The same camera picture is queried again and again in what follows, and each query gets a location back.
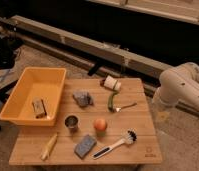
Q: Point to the small metal cup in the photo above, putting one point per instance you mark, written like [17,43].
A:
[71,122]

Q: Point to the black stand at left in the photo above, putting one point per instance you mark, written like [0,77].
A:
[8,47]

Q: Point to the metal fork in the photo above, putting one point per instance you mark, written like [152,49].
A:
[118,109]

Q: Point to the white roll with green band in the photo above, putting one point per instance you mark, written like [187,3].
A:
[111,83]

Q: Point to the wooden folding table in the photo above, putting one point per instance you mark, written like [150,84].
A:
[31,140]

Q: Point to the crumpled grey cloth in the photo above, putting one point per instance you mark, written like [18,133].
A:
[83,98]

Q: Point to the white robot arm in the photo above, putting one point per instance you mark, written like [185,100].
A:
[178,83]

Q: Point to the yellow plastic tray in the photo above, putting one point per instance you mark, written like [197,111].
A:
[44,83]

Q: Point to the brown block in tray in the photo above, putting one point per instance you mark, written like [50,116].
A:
[39,108]

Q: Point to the white black dish brush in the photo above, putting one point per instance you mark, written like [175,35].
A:
[128,139]

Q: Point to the long wooden beam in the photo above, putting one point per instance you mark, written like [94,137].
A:
[140,63]

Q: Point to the blue grey sponge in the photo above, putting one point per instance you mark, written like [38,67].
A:
[85,146]

